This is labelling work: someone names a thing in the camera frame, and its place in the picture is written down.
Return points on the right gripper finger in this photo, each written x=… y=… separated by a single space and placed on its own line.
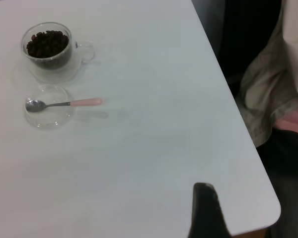
x=206 y=213

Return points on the black cloth garment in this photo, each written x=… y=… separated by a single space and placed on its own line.
x=248 y=29

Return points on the black trousers of person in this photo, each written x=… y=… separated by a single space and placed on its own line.
x=288 y=173

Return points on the bystander bare hand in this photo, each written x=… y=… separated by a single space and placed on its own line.
x=295 y=121

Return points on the heap of coffee beans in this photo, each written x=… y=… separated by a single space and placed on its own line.
x=47 y=43

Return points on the clear double-wall glass cup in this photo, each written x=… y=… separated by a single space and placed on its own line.
x=52 y=72

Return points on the clear round glass lid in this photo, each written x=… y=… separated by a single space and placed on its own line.
x=49 y=121

